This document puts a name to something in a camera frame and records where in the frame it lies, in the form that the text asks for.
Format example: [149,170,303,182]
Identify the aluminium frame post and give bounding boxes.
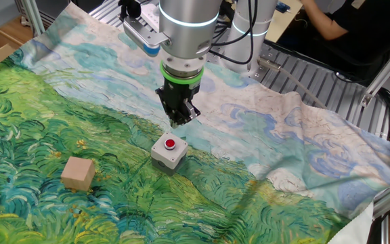
[20,0,46,37]
[360,37,390,108]

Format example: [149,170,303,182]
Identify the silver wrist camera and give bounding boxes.
[122,15,171,58]

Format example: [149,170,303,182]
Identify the Van Gogh painted cloth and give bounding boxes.
[0,2,390,244]

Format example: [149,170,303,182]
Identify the person's bare forearm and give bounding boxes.
[299,0,348,41]

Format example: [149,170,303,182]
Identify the wooden cube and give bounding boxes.
[60,156,96,192]

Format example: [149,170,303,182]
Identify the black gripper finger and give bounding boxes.
[160,102,179,129]
[176,100,201,128]

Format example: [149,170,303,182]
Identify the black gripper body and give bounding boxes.
[155,82,201,115]

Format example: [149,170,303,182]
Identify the grey hose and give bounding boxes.
[257,56,328,109]

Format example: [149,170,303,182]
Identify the white power strip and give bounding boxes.
[140,3,160,33]

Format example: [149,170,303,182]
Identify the grey box with red button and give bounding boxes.
[150,131,189,176]

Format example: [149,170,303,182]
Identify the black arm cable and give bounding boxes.
[210,0,259,65]

